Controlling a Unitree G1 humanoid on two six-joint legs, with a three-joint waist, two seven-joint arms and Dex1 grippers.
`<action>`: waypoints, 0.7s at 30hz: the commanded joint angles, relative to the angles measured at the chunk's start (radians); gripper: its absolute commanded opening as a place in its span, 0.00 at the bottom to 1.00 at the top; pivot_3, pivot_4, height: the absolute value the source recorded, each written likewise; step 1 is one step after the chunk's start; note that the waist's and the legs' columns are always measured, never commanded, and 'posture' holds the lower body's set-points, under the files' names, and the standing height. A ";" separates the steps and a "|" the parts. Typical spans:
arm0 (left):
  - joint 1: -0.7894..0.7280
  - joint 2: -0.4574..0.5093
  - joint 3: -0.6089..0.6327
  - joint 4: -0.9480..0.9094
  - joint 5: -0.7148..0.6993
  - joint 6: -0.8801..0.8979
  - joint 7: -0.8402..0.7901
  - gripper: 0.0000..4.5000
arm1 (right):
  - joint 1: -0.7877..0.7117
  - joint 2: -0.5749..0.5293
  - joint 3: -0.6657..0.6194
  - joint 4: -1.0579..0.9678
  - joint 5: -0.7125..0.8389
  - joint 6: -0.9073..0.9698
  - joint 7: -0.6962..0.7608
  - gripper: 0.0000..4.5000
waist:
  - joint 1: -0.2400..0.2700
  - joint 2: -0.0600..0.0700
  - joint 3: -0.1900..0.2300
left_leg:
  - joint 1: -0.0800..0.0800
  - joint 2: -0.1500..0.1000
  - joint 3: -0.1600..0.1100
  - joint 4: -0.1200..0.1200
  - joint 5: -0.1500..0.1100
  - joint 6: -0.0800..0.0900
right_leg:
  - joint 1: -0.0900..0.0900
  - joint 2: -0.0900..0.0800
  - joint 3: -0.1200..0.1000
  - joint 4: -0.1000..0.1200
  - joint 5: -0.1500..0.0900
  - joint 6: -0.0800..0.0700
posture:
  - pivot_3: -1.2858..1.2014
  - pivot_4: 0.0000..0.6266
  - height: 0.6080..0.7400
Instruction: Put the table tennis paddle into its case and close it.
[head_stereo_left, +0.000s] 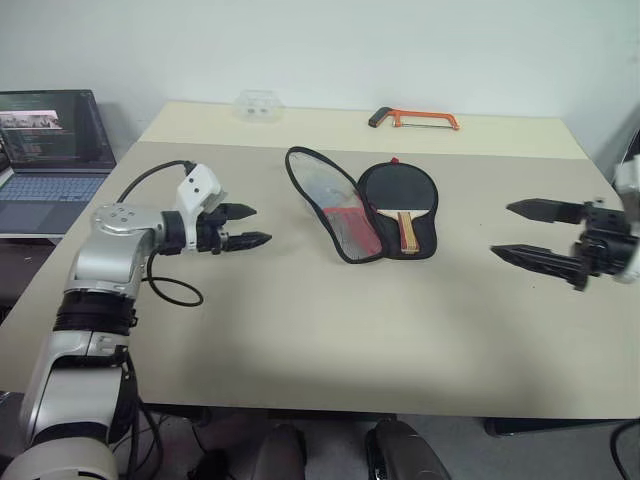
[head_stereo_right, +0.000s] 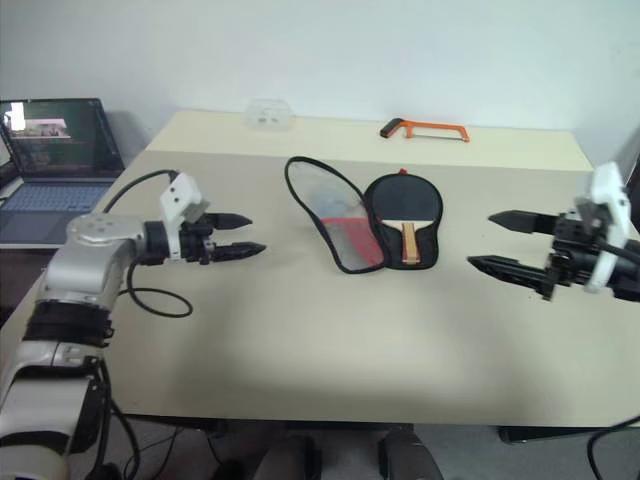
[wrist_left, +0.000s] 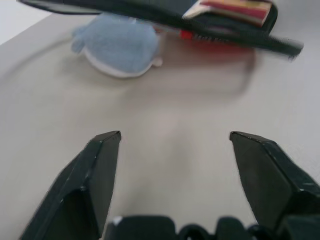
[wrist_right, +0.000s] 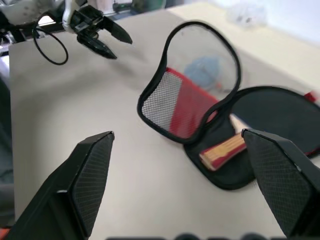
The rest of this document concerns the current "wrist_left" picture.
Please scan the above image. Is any black and red paddle case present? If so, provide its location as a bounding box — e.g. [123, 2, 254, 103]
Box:
[18, 0, 305, 63]

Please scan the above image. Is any red zipper pull tab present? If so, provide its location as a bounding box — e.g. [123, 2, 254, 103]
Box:
[179, 29, 193, 40]

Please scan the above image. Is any wooden table tennis paddle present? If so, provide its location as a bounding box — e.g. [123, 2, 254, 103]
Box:
[182, 0, 273, 28]

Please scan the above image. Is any small grey-white object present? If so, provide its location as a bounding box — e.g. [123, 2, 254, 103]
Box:
[71, 12, 163, 79]

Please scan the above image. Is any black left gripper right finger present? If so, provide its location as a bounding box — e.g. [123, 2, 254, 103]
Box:
[229, 130, 320, 226]

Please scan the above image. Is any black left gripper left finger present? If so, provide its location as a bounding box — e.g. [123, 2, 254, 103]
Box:
[18, 130, 122, 240]

